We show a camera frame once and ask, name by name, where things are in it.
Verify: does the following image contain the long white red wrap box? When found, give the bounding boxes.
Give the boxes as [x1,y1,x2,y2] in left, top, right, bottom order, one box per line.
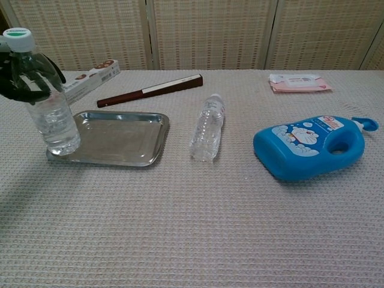
[61,59,121,106]

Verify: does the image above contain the bamboo folding screen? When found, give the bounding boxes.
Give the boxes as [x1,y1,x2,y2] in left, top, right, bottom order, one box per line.
[0,0,384,72]

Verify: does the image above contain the small transparent bottle green cap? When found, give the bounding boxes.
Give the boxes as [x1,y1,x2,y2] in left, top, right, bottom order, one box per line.
[2,28,82,156]

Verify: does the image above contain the beige woven fringed tablecloth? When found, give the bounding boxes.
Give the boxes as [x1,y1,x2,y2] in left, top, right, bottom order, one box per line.
[0,69,384,288]

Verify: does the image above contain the blue detergent pump bottle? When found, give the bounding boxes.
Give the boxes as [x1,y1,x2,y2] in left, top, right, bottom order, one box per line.
[253,114,380,182]

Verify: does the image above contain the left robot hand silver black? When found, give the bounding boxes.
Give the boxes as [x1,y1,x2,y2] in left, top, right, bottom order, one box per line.
[0,41,67,106]

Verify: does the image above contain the pink wet wipes pack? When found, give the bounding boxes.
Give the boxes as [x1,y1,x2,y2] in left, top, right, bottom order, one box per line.
[268,73,333,95]

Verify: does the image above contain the dark red folded fan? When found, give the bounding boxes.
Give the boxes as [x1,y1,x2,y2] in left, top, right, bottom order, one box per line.
[96,74,204,109]

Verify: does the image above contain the stainless steel rectangular tray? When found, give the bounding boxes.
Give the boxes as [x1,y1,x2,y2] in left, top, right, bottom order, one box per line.
[46,110,170,168]

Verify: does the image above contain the clear water bottle white cap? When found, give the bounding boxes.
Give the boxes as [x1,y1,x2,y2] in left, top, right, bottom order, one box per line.
[188,92,226,163]

